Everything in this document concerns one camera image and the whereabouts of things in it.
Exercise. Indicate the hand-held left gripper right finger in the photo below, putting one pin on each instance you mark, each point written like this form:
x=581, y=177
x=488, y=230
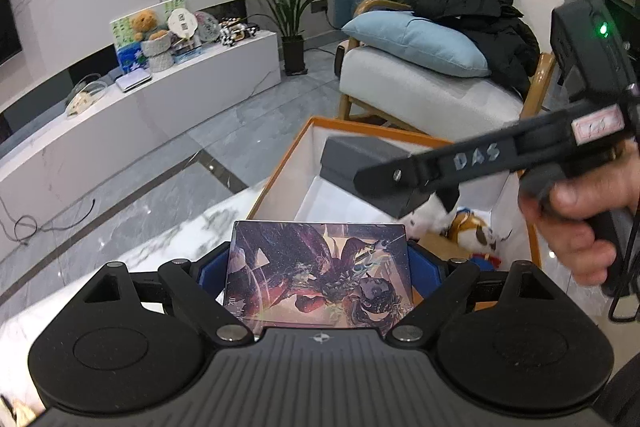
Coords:
x=425, y=264

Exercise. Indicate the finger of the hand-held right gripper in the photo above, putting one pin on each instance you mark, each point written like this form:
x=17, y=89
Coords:
x=390, y=174

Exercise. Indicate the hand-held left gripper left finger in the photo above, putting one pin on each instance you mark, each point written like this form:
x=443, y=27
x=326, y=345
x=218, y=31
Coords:
x=210, y=277

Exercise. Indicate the grey box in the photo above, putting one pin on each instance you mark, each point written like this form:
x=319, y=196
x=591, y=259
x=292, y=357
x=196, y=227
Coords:
x=350, y=157

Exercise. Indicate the orange storage box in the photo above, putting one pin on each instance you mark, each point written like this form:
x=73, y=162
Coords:
x=310, y=177

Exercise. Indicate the printed art card box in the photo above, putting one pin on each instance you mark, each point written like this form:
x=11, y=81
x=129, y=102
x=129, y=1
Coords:
x=310, y=277

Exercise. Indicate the person's right hand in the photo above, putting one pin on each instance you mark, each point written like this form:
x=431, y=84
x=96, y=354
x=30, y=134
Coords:
x=580, y=217

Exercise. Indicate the wooden armchair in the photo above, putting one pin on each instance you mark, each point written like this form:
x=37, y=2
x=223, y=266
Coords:
x=425, y=97

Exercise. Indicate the black jacket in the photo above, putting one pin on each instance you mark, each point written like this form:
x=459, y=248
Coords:
x=480, y=7

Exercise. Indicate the blue pillow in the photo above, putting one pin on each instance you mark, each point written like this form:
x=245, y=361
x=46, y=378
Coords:
x=420, y=42

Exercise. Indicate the white marble tv cabinet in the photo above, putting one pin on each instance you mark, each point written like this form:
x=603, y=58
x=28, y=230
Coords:
x=150, y=122

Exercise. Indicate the potted long-leaf plant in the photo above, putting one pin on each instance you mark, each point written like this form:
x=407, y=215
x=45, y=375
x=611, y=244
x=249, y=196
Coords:
x=292, y=22

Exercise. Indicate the cow pattern figurine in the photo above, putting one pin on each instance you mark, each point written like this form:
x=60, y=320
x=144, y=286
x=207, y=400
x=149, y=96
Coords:
x=240, y=32

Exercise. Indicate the grey notebook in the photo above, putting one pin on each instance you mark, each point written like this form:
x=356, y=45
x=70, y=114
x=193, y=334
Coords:
x=132, y=81

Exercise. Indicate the white power strip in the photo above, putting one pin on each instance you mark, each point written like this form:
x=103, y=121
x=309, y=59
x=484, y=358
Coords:
x=82, y=99

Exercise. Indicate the flower painting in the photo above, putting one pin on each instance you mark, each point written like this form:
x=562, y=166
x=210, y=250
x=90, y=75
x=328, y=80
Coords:
x=125, y=52

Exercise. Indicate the round white hand fan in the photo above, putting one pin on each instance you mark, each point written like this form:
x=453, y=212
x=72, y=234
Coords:
x=181, y=23

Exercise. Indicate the brown teddy bear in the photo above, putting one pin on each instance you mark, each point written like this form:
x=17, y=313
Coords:
x=145, y=24

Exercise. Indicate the black television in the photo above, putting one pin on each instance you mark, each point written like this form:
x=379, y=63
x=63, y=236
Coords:
x=7, y=22

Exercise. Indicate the wall socket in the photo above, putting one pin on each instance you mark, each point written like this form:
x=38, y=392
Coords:
x=319, y=7

